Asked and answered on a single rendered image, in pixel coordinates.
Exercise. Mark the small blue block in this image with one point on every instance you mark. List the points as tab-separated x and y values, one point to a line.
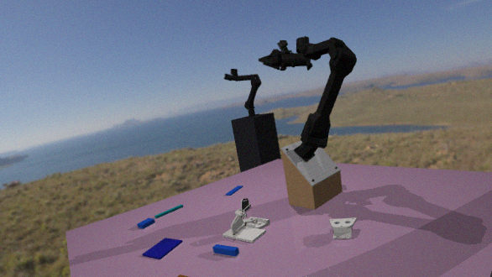
146	223

